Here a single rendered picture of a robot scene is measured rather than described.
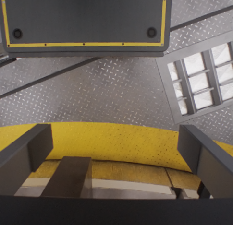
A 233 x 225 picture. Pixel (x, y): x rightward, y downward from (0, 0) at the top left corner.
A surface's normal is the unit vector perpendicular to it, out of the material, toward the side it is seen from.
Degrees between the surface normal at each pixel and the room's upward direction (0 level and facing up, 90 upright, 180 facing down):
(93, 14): 0
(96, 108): 0
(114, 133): 0
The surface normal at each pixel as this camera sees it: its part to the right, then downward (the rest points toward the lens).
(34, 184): -0.06, -0.97
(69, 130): -0.01, 0.25
